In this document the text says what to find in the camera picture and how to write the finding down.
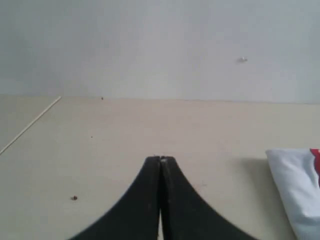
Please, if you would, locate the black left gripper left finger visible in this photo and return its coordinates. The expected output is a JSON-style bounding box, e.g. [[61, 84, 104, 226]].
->
[[72, 156, 161, 240]]

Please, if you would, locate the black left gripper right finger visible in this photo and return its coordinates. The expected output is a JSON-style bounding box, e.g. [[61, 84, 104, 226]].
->
[[159, 156, 254, 240]]

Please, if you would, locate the white t-shirt red lettering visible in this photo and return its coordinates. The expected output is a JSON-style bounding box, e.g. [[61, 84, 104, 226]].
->
[[265, 148, 320, 240]]

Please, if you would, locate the small white wall anchor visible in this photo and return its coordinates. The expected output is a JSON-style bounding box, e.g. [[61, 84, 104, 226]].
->
[[237, 57, 248, 63]]

